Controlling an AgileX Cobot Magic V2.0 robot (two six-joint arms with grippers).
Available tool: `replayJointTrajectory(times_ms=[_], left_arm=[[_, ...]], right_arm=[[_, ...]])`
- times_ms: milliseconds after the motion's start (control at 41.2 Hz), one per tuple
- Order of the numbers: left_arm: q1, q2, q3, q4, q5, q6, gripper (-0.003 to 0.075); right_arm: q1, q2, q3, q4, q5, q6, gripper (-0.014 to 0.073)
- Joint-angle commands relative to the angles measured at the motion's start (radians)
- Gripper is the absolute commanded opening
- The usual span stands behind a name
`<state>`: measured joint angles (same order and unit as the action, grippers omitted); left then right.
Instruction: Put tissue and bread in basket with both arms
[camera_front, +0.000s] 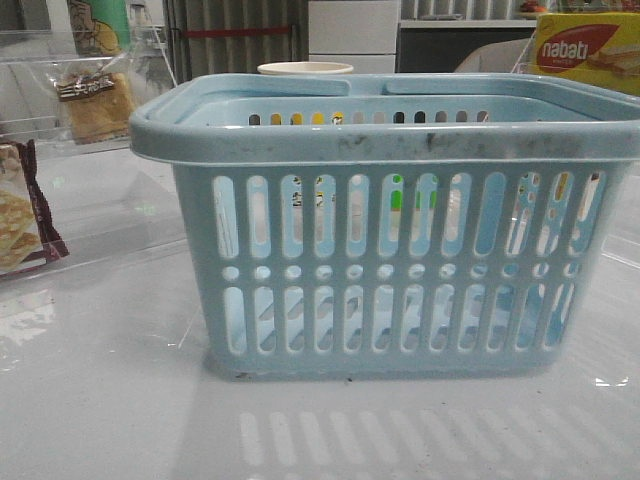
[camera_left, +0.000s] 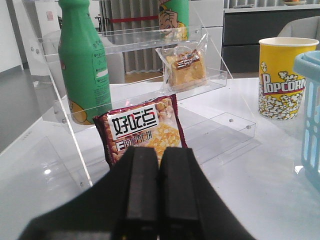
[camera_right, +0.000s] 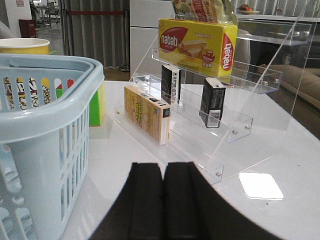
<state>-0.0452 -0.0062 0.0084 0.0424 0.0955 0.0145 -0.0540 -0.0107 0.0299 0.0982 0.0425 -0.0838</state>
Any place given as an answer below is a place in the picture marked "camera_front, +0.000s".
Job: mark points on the light blue plastic basket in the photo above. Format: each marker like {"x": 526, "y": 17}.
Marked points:
{"x": 390, "y": 224}

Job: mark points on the packaged toast bread slice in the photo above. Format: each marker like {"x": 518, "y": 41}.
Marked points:
{"x": 95, "y": 97}

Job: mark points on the white paper cup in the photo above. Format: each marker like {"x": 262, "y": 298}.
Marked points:
{"x": 305, "y": 68}

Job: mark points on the white cabinet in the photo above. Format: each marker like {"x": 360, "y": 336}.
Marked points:
{"x": 362, "y": 34}

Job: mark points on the clear acrylic display shelf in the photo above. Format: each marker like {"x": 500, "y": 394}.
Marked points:
{"x": 102, "y": 201}

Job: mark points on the maroon cracker snack bag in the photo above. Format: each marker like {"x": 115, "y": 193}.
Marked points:
{"x": 29, "y": 239}

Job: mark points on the green yellow snack canister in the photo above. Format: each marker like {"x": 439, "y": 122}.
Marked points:
{"x": 99, "y": 27}

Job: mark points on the yellow nabati wafer box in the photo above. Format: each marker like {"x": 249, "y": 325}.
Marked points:
{"x": 600, "y": 49}

